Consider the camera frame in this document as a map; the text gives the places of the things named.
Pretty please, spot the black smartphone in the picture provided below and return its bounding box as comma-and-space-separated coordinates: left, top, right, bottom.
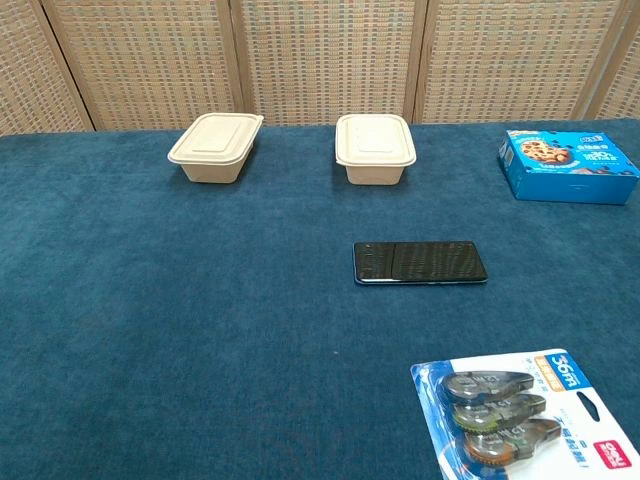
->
352, 240, 489, 287

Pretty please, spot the beige lidded food container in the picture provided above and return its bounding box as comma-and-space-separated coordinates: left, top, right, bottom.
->
334, 113, 418, 187
167, 112, 265, 184

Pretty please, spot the woven folding screen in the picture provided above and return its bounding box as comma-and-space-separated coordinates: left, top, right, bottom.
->
0, 0, 640, 137

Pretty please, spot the blue cookie box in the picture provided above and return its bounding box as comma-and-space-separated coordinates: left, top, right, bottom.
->
496, 129, 640, 206

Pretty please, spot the correction tape blister pack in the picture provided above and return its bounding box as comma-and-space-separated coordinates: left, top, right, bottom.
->
409, 348, 640, 480

